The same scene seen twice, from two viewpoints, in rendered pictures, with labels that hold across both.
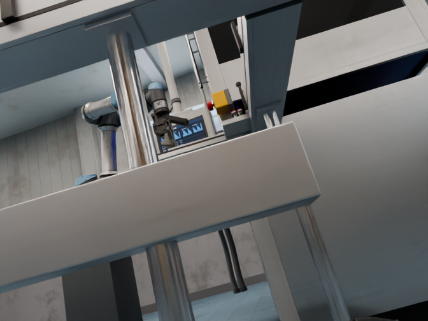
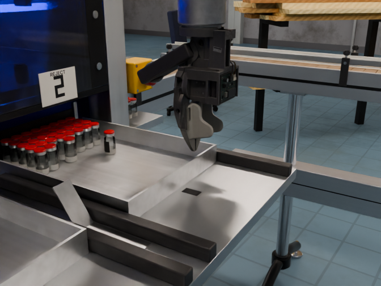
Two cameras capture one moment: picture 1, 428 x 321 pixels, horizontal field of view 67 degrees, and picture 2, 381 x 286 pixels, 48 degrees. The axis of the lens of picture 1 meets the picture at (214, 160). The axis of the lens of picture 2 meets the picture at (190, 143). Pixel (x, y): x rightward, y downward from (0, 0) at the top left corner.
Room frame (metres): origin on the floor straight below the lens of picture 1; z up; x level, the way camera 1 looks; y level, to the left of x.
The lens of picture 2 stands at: (2.02, 0.49, 1.19)
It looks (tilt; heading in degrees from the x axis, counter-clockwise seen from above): 20 degrees down; 208
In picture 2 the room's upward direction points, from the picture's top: straight up
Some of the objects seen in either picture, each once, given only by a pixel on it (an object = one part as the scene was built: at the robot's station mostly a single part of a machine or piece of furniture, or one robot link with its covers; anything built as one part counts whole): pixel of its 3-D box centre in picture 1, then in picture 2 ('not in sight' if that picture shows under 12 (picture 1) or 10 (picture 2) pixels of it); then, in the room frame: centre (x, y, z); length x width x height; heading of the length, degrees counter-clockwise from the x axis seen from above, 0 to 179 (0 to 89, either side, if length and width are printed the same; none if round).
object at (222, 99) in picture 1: (222, 102); (132, 74); (1.21, -0.10, 1.00); 0.08 x 0.07 x 0.07; 87
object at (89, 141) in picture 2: not in sight; (66, 145); (1.46, -0.08, 0.91); 0.18 x 0.02 x 0.05; 177
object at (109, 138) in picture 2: not in sight; (109, 143); (1.41, -0.02, 0.90); 0.02 x 0.02 x 0.04
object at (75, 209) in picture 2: not in sight; (100, 215); (1.64, 0.15, 0.91); 0.14 x 0.03 x 0.06; 87
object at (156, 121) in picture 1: (162, 123); (205, 64); (1.40, 0.19, 1.07); 0.09 x 0.08 x 0.12; 87
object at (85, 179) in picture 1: (88, 187); not in sight; (1.67, 0.70, 0.96); 0.13 x 0.12 x 0.14; 140
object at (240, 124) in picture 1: (240, 125); (126, 121); (1.19, -0.14, 0.87); 0.14 x 0.13 x 0.02; 87
